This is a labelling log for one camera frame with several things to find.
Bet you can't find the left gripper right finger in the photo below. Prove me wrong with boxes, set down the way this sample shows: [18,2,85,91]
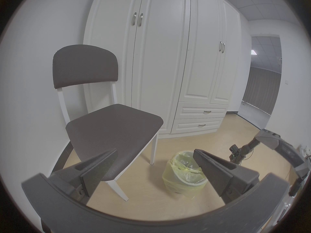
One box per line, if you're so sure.
[193,149,260,201]

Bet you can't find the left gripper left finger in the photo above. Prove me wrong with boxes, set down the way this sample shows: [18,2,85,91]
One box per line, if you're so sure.
[50,148,119,204]

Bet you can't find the yellow plastic bag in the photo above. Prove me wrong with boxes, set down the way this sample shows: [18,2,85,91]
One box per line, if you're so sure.
[162,150,209,200]

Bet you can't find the white trash bin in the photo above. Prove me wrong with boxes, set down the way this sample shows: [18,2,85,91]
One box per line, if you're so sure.
[174,152,207,186]

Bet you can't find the grey and white chair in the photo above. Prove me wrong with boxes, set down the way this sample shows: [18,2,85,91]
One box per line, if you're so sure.
[52,45,164,202]

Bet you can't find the grey curtain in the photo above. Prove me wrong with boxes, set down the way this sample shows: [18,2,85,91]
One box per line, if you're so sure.
[243,67,282,117]

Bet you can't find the white wardrobe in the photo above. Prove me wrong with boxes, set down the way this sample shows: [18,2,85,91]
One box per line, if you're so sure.
[83,0,252,140]

